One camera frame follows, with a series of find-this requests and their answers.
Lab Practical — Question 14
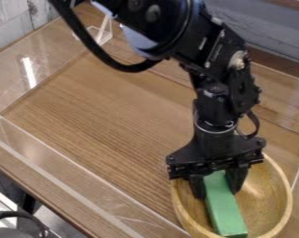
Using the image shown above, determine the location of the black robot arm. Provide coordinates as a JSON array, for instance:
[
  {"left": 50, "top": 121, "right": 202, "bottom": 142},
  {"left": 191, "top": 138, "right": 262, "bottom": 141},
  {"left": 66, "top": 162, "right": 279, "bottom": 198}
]
[{"left": 50, "top": 0, "right": 267, "bottom": 199}]

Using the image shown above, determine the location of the black metal frame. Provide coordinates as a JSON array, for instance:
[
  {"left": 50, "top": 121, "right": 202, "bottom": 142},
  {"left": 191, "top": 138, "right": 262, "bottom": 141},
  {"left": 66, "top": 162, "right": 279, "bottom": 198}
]
[{"left": 0, "top": 172, "right": 87, "bottom": 238}]

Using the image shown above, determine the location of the clear acrylic corner bracket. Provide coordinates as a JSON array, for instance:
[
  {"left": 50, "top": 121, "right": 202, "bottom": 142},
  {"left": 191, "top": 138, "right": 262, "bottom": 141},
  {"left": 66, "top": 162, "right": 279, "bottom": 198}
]
[{"left": 79, "top": 13, "right": 114, "bottom": 46}]

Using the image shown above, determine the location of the green rectangular block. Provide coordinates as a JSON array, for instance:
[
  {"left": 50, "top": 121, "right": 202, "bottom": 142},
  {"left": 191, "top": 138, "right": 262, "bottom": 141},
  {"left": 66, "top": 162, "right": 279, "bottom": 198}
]
[{"left": 204, "top": 171, "right": 248, "bottom": 238}]

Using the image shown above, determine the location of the brown wooden bowl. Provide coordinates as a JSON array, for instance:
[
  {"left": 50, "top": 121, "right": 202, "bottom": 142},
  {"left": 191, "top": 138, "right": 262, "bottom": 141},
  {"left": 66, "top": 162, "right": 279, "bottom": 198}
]
[{"left": 171, "top": 156, "right": 292, "bottom": 238}]

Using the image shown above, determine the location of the black cable loop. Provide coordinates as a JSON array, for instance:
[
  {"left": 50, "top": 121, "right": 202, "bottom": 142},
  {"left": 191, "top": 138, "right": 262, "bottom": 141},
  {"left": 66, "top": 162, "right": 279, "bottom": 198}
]
[{"left": 0, "top": 210, "right": 50, "bottom": 238}]

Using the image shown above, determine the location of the clear acrylic front wall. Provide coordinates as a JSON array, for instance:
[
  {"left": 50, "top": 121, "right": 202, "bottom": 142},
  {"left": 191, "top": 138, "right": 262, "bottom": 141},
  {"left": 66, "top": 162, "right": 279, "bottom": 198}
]
[{"left": 0, "top": 116, "right": 191, "bottom": 238}]

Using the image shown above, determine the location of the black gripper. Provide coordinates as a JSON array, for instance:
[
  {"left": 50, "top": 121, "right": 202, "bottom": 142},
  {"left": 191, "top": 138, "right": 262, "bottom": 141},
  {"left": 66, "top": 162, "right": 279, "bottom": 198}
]
[{"left": 167, "top": 122, "right": 267, "bottom": 199}]

